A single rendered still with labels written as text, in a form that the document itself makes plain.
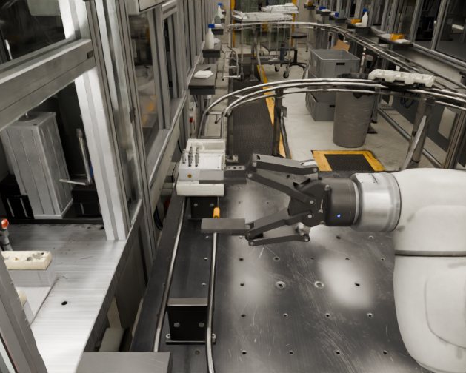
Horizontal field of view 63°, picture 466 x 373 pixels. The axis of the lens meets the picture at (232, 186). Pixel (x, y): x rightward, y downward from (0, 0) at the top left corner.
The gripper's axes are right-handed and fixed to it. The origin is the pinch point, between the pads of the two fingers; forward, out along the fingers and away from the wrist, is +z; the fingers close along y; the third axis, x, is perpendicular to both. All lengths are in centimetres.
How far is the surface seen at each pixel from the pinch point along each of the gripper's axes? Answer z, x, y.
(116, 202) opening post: 22.2, -18.4, -11.5
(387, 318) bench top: -41, -17, -44
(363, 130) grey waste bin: -122, -278, -95
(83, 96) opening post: 24.8, -18.4, 11.1
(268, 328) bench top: -11.0, -13.6, -44.4
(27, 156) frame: 42.1, -24.9, -3.9
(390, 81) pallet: -100, -185, -27
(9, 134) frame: 44, -25, 1
